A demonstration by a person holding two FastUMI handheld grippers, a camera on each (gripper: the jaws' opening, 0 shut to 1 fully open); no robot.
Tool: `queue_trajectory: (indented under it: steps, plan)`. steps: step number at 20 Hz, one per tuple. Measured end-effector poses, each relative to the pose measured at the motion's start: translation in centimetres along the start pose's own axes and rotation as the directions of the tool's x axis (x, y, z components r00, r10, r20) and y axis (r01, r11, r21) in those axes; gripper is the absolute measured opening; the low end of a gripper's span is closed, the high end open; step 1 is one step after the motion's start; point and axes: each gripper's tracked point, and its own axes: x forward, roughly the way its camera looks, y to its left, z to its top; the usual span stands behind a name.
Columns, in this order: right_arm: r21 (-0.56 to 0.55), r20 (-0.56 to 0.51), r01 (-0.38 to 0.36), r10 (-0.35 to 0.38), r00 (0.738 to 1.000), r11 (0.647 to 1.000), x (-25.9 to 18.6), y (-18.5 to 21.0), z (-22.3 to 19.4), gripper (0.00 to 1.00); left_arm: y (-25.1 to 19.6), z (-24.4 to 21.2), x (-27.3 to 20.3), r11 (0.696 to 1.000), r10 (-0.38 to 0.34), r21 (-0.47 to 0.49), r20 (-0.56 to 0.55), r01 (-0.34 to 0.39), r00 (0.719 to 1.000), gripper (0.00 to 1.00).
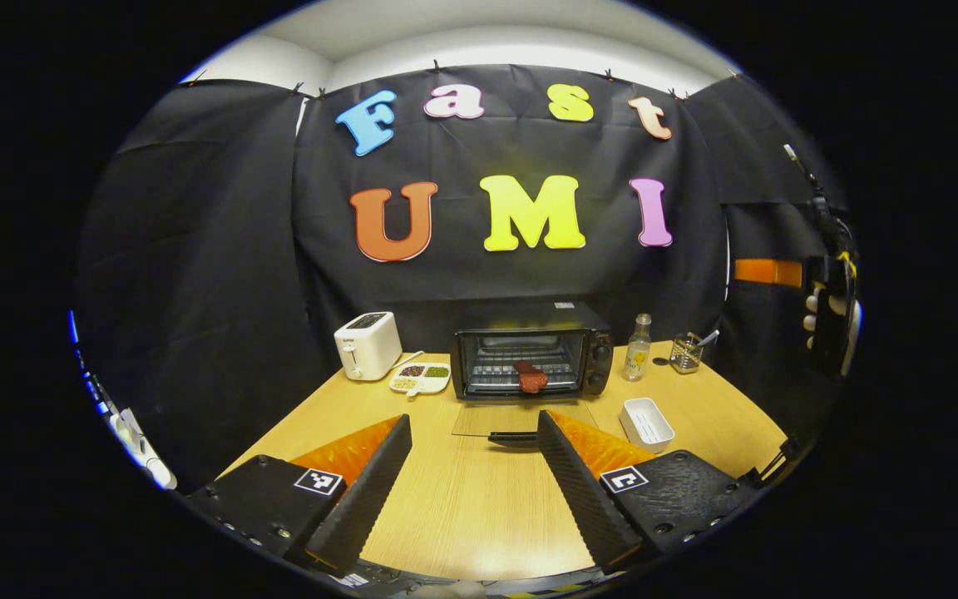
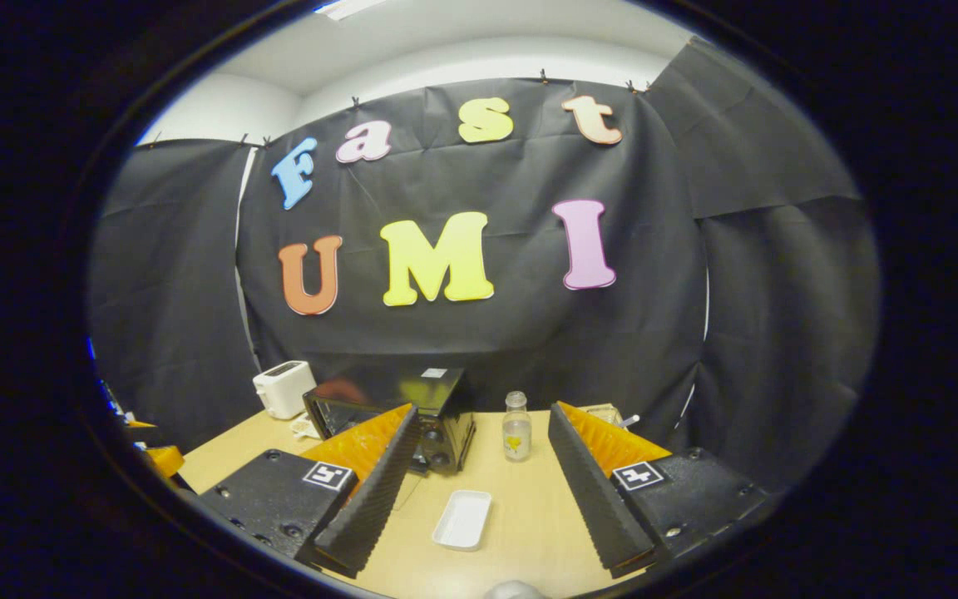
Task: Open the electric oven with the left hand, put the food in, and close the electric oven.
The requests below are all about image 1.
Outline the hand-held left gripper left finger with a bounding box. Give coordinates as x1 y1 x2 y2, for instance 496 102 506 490
184 413 414 575

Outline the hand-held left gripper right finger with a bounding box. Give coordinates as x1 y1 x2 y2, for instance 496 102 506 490
536 409 763 576

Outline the brown meat piece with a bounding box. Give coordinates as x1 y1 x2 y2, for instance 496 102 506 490
514 360 549 394

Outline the black electric oven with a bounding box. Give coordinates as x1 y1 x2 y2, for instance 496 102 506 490
450 301 615 448

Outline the white rectangular tray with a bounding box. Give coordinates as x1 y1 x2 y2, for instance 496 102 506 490
618 397 676 455

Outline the clear glass jar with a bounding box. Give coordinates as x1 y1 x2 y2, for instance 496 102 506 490
669 332 704 374

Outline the white divided plate with beans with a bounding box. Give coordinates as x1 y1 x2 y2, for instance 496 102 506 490
388 363 452 398

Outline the clear glass bottle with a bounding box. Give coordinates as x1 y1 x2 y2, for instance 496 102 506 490
621 314 653 383

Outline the white toaster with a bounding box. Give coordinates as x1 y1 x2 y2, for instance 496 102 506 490
333 312 403 382

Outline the white plastic device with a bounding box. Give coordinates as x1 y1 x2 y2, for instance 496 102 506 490
108 407 179 491

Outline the black backdrop cloth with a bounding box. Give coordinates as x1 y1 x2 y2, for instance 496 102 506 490
73 65 854 492

